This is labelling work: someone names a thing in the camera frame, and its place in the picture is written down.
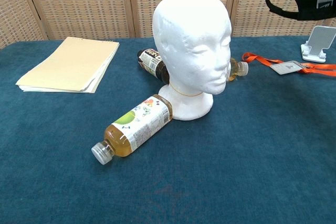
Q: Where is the white foam mannequin head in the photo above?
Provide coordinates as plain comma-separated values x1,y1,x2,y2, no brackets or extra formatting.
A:
152,0,233,121

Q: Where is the yellow rubber band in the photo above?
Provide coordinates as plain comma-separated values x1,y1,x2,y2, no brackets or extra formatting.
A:
169,82,203,98

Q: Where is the dark drink bottle black cap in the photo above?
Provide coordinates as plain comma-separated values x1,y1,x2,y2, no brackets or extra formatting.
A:
136,48,171,84

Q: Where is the apple label tea bottle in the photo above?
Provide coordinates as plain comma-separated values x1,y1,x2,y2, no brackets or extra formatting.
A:
91,94,174,166

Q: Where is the yellow tea bottle plain label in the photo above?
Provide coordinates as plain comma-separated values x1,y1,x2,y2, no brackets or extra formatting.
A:
225,57,249,82

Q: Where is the blue carpet table cover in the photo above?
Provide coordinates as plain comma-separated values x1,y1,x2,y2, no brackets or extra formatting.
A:
0,35,336,224

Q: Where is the cream paper stack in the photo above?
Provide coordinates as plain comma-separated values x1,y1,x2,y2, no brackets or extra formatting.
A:
15,36,120,94

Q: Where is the white badge card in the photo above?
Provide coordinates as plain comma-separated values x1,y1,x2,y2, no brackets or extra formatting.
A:
270,60,303,75

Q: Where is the woven wooden folding screen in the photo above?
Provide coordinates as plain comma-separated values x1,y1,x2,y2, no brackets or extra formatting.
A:
0,0,336,49

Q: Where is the white phone stand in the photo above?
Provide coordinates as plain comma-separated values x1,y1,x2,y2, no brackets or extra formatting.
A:
300,25,336,63

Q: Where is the orange lanyard strap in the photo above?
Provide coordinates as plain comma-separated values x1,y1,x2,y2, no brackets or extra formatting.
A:
241,52,336,78

